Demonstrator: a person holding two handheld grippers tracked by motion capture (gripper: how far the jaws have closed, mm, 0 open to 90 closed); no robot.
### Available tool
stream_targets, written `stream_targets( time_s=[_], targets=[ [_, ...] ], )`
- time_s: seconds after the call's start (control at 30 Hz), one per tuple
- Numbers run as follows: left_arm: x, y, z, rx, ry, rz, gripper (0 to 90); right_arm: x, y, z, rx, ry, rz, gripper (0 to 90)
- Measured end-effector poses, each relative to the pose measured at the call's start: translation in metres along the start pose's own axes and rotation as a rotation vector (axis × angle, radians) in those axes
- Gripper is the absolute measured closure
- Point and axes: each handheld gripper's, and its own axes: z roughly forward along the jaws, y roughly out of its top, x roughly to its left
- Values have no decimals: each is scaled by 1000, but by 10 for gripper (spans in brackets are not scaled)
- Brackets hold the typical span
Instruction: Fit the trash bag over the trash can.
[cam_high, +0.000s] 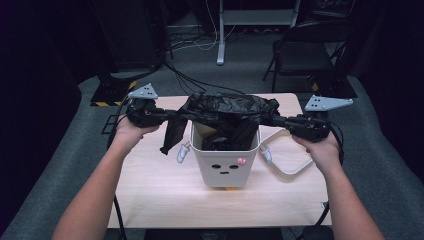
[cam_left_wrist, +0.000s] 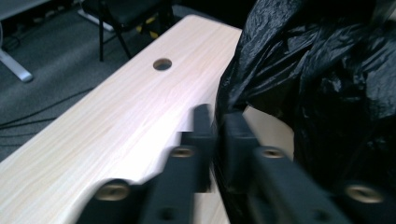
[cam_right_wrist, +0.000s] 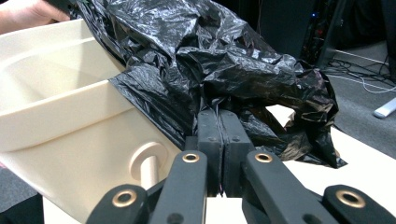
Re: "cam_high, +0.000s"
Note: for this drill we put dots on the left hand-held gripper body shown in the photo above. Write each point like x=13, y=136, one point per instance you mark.
x=143, y=115

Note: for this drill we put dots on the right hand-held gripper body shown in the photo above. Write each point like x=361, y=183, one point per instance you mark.
x=310, y=128

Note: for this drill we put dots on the black plastic trash bag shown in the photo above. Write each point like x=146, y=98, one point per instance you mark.
x=226, y=106

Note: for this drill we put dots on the white cartoon face trash bin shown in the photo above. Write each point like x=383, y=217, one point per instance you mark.
x=226, y=173

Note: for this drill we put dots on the person's left hand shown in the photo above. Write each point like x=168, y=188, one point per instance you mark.
x=128, y=135

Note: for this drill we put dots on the person's right hand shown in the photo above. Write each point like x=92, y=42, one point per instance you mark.
x=321, y=151

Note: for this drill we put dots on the black stand base striped tape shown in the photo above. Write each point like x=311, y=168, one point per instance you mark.
x=110, y=93
x=333, y=85

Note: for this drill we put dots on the black folding chair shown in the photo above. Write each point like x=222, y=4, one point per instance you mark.
x=300, y=53

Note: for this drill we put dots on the black cabinet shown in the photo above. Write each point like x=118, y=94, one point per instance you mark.
x=130, y=33

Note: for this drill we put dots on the white desk frame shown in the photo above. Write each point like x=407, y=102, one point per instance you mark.
x=255, y=16

